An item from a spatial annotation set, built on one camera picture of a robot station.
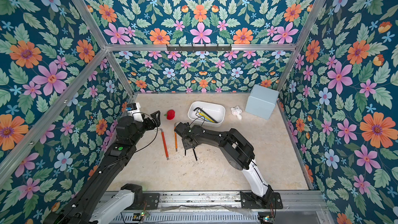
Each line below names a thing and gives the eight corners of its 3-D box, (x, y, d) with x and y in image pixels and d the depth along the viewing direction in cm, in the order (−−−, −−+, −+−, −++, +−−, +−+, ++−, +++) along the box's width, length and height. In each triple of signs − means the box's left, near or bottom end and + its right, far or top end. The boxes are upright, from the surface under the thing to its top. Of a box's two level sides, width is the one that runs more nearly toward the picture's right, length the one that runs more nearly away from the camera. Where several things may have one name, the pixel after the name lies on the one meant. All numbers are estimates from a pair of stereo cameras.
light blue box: (243, 114, 109) (246, 99, 97) (250, 98, 119) (254, 83, 107) (266, 123, 104) (274, 109, 92) (272, 106, 114) (279, 91, 102)
